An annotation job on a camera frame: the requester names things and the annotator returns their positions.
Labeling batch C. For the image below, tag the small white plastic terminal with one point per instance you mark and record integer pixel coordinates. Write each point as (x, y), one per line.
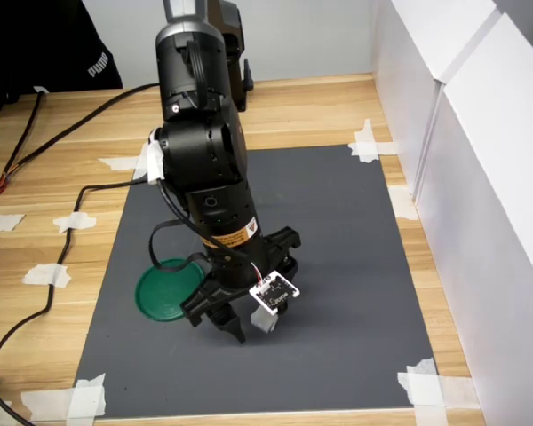
(262, 320)

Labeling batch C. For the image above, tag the round green lid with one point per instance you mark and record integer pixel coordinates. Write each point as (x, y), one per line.
(160, 297)

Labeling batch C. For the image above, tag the dark grey mat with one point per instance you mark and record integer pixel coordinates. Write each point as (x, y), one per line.
(337, 266)

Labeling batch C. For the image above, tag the white masking tape piece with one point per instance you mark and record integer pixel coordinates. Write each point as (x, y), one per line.
(86, 397)
(6, 221)
(120, 163)
(422, 386)
(75, 221)
(404, 202)
(366, 148)
(46, 274)

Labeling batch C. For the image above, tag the white partition board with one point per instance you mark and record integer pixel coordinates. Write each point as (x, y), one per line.
(493, 244)
(404, 89)

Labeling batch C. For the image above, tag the person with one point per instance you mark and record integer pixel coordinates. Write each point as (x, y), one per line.
(49, 44)

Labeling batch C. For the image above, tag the white camera circuit board box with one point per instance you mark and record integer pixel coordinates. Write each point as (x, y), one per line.
(275, 293)

